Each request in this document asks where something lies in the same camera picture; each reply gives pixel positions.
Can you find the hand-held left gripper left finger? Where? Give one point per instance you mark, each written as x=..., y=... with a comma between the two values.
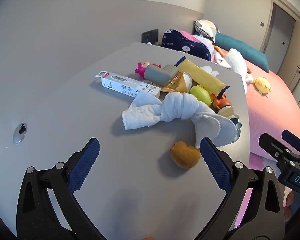
x=86, y=162

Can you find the dark wall socket panel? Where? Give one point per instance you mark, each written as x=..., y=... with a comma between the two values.
x=150, y=35

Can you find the orange toy figure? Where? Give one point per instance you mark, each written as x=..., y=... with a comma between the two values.
x=221, y=102

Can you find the pink cloth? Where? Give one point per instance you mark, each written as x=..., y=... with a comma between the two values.
x=190, y=36

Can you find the grey door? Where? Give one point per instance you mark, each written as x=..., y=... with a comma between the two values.
x=277, y=27

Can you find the white crumpled tissue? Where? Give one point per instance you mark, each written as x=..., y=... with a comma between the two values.
x=207, y=69

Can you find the yellow chick plush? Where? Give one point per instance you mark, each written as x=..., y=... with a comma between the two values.
x=262, y=85

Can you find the teal cushion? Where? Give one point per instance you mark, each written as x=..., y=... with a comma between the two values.
x=242, y=48

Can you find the grey foam corner guard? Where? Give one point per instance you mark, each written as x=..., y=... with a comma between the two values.
x=156, y=75

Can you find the white cardboard box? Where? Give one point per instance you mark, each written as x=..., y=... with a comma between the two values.
x=126, y=85

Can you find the long yellow wrapper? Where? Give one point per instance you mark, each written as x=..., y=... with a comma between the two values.
x=202, y=76

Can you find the navy printed blanket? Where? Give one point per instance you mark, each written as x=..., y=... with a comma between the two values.
x=180, y=42

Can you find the metal table grommet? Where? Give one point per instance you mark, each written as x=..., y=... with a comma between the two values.
x=20, y=132

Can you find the white knotted cloth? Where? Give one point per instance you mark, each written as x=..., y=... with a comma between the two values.
x=180, y=106

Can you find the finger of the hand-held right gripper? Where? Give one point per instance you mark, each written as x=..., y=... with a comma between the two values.
x=293, y=138
x=272, y=145

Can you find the green toy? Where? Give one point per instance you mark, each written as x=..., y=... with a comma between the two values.
x=200, y=93

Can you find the yellow snack bag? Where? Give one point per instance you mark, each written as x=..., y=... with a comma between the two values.
x=175, y=83

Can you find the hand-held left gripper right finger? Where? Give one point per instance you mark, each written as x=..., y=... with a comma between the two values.
x=213, y=163

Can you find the white plush goose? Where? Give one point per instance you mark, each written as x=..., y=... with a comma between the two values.
x=236, y=61

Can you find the pink toy figure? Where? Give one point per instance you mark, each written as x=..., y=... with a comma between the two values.
x=140, y=68

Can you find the plaid patchwork pillow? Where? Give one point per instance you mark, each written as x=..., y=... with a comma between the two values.
x=206, y=28

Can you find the brown plush toy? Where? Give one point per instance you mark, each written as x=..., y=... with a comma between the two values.
x=185, y=155

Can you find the cream and teal toy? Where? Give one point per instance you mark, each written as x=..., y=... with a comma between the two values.
x=227, y=113

